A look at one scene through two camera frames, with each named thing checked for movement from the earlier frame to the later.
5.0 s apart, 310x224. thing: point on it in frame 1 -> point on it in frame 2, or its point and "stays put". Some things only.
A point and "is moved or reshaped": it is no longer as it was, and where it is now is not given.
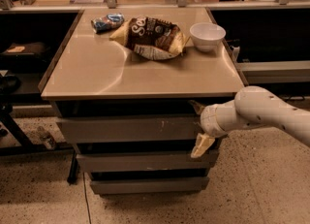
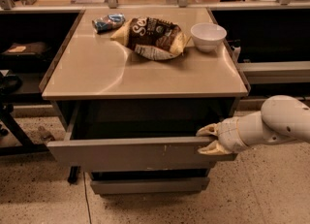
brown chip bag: (151, 38) stays put
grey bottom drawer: (150, 186) stays put
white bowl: (206, 36) stays put
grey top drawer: (129, 128) is moved or reshaped
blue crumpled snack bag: (107, 22) stays put
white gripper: (207, 120) -> (229, 135)
